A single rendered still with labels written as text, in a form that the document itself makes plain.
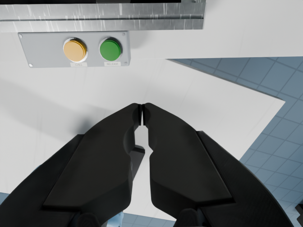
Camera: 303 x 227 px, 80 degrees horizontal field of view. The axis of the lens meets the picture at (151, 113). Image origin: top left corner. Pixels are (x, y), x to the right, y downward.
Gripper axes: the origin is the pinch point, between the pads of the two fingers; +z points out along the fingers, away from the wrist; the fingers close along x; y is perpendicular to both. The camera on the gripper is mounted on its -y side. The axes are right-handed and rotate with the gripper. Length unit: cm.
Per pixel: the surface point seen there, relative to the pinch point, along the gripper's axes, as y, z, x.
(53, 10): -5.6, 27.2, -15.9
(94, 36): -1.1, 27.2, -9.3
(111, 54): 2.1, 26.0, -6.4
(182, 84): 13.2, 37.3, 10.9
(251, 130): 30, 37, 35
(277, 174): 155, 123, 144
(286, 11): -5, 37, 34
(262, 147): 116, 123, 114
